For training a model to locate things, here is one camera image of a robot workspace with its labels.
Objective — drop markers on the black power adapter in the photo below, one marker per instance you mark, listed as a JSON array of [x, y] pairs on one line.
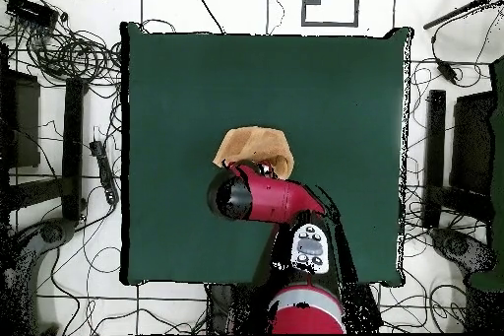
[[447, 71]]

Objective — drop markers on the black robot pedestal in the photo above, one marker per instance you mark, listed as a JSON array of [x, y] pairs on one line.
[[220, 308]]

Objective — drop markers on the black frame bar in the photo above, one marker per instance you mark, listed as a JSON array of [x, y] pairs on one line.
[[436, 147], [73, 147]]

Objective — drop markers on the black flat panel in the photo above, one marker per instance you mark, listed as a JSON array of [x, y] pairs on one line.
[[23, 123], [470, 143]]

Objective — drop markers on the black device box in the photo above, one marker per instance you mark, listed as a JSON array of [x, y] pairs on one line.
[[31, 11]]

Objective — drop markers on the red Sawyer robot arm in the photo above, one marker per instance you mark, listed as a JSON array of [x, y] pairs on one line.
[[275, 198]]

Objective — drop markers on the black power strip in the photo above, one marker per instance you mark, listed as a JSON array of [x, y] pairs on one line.
[[104, 170]]

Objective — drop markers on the grey chair base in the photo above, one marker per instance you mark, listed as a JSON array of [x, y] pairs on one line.
[[456, 245], [51, 231]]

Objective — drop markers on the dark green tablecloth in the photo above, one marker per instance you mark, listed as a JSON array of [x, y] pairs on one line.
[[275, 76]]

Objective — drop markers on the tan terry towel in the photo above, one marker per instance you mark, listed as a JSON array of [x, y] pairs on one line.
[[256, 143]]

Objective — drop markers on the black tripod pole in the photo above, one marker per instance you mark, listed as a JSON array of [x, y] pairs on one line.
[[453, 14]]

